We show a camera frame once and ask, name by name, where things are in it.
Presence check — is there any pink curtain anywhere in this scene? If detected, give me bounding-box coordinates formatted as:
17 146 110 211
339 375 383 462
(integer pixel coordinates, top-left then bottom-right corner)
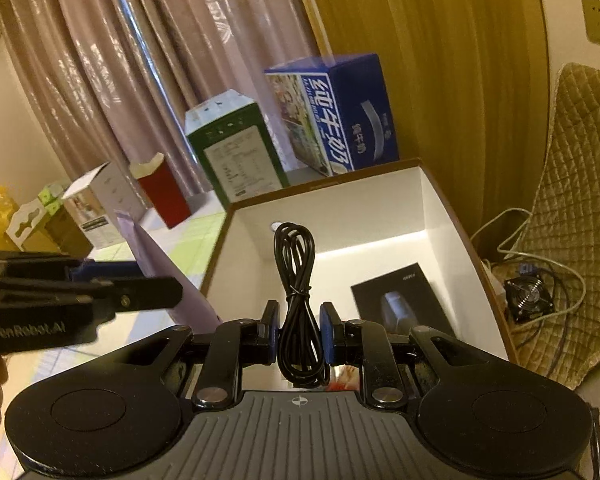
0 0 331 196

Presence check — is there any black product box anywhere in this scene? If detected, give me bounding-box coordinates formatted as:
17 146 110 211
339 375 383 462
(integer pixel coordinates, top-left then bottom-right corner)
351 261 456 341

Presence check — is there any red snack packet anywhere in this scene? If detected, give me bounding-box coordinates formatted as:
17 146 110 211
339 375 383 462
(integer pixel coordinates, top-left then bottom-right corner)
330 367 362 392

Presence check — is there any white carton box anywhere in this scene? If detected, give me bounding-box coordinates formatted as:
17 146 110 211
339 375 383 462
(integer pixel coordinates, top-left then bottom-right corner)
61 161 153 250

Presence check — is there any blue milk carton box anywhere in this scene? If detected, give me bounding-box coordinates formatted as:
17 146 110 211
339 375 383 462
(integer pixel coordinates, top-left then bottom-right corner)
264 52 400 177

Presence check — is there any black cable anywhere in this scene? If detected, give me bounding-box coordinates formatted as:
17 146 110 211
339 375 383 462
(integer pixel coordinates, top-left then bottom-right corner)
272 222 333 388

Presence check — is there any yellow plastic bag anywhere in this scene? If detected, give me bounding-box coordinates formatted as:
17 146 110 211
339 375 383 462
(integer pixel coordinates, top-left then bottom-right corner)
0 185 26 251

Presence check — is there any green and white box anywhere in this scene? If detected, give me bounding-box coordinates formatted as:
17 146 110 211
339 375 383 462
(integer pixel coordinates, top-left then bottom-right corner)
5 199 63 251

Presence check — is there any plain cardboard box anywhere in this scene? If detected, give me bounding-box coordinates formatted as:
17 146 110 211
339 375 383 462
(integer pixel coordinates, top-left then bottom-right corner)
45 205 93 258

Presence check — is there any small black fan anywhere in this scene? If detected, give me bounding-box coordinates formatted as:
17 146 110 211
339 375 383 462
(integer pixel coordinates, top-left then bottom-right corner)
504 272 556 323

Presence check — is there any beige wall outlet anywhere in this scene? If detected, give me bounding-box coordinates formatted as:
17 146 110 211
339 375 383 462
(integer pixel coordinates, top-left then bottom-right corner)
581 0 600 47

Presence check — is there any white cable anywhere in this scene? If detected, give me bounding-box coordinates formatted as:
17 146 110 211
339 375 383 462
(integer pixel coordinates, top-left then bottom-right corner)
472 207 587 321

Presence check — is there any red carton box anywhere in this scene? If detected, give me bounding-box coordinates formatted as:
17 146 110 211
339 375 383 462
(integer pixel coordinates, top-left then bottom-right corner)
129 152 192 230

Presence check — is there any checked bed sheet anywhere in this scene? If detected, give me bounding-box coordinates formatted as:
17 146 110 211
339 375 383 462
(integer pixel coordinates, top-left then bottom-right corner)
0 205 231 461

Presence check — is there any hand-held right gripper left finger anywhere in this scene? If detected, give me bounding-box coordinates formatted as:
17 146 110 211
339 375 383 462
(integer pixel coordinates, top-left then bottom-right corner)
130 300 281 411

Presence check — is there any purple tube bottle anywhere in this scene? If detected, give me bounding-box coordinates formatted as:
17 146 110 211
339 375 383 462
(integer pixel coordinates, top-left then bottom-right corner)
115 210 221 326

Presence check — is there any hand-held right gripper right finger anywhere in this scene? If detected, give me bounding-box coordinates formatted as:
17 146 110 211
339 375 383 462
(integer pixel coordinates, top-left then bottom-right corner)
320 301 476 411

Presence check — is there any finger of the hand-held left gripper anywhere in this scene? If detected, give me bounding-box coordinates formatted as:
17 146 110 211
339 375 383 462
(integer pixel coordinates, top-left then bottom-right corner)
0 251 143 291
0 276 183 317

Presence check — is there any quilted beige cushion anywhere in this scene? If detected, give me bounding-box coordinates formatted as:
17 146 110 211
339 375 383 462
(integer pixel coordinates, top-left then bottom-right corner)
510 62 600 391

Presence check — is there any brown cardboard storage box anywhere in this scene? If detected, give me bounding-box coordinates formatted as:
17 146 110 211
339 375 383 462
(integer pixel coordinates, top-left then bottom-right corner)
200 158 518 396

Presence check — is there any green carton box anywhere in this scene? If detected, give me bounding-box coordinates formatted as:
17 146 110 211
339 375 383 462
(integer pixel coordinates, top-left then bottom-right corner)
184 89 291 211

